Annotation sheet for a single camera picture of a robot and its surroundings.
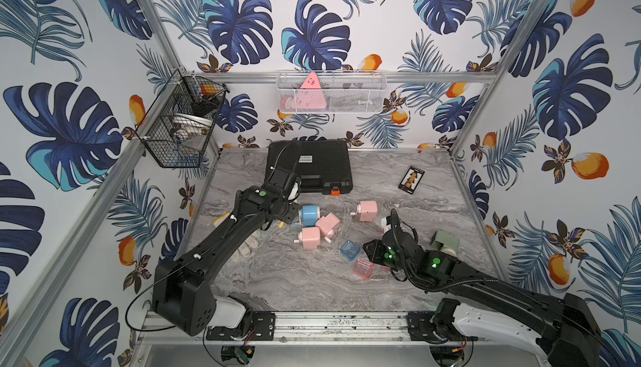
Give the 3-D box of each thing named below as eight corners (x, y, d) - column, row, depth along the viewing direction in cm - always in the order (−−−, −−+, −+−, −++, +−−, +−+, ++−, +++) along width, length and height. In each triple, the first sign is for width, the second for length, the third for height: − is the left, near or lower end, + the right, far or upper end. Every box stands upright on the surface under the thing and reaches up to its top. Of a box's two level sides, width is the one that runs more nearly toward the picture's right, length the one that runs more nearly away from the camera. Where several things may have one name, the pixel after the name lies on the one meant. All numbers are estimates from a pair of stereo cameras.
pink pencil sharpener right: (356, 223, 99) (359, 212, 92) (355, 212, 102) (358, 200, 96) (374, 223, 99) (378, 212, 92) (372, 212, 102) (376, 200, 96)
